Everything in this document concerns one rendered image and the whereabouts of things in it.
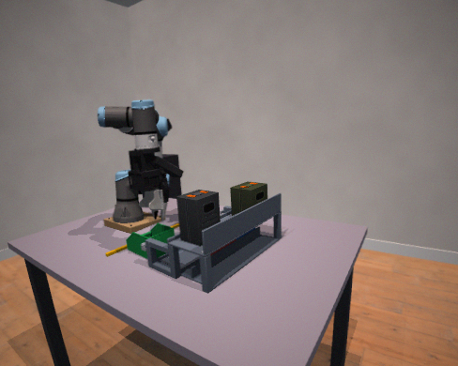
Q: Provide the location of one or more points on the yellow bar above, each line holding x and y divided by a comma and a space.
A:
124, 247

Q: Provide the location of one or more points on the green bin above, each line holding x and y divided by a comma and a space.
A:
159, 231

